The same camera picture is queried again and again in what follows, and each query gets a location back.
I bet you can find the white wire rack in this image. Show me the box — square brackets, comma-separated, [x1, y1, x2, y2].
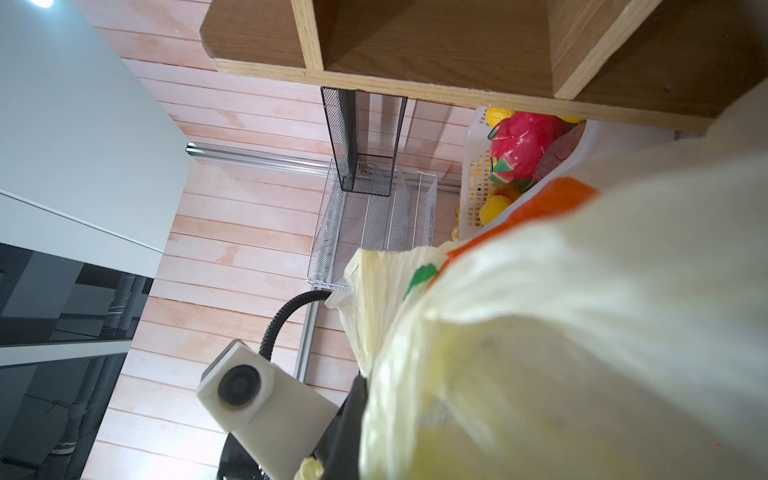
[307, 165, 438, 290]

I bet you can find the yellow lemon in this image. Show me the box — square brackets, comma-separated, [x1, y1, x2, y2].
[478, 195, 513, 226]

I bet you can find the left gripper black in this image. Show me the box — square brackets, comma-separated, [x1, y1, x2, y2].
[215, 373, 370, 480]

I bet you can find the pink dragon fruit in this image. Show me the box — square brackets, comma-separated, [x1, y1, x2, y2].
[488, 112, 571, 185]

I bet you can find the wooden shelf unit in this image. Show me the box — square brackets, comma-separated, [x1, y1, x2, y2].
[200, 1, 767, 131]

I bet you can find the black mesh basket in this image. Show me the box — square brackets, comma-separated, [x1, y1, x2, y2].
[320, 87, 408, 197]

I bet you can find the yellow plastic bag orange print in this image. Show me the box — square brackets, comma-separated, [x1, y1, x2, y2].
[325, 84, 767, 479]

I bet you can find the white plastic fruit basket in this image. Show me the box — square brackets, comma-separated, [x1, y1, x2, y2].
[452, 108, 587, 241]

